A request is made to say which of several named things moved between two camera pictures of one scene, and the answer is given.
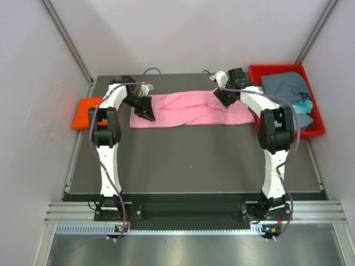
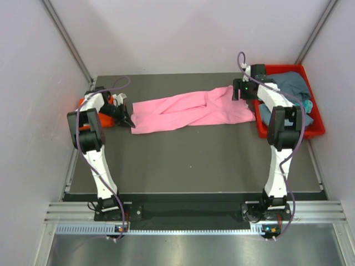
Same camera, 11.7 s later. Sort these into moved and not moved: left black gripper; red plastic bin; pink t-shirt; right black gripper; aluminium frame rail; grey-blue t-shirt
Moved: right black gripper; left black gripper
Not moved: red plastic bin; pink t-shirt; aluminium frame rail; grey-blue t-shirt
